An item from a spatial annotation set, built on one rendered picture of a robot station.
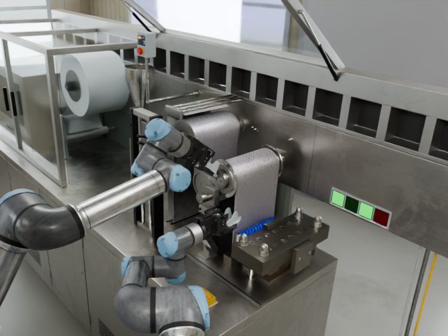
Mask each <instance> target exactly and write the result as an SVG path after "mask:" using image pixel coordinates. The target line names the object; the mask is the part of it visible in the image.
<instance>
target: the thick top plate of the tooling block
mask: <svg viewBox="0 0 448 336"><path fill-rule="evenodd" d="M294 214H295V213H293V214H291V215H289V216H287V217H285V218H283V223H282V224H280V225H278V226H276V227H274V228H271V229H269V230H266V229H264V228H262V229H260V230H258V231H256V232H254V233H252V234H250V235H248V236H247V239H248V246H245V247H242V246H240V245H239V244H238V242H237V241H236V242H234V243H232V249H231V256H232V257H233V258H234V259H236V260H238V261H239V262H240V263H242V264H244V265H245V266H246V267H248V268H250V269H251V270H252V271H254V272H256V273H257V274H258V275H260V276H264V275H266V274H268V273H269V272H271V271H272V270H274V269H276V268H278V267H280V266H281V265H283V264H284V263H286V262H288V261H290V260H292V254H293V248H295V247H297V246H298V245H300V244H302V243H304V242H306V241H308V240H309V239H310V240H311V241H313V247H314V246H316V245H317V244H319V243H320V242H322V241H324V240H326V239H327V238H328V234H329V227H330V226H329V225H327V224H325V223H323V222H322V223H321V227H320V228H316V227H314V226H313V220H315V218H313V217H311V216H309V215H306V214H303V218H300V219H298V218H296V217H295V216H294ZM263 243H266V244H267V245H268V250H269V256H268V257H261V256H259V249H260V248H261V245H262V244H263Z"/></svg>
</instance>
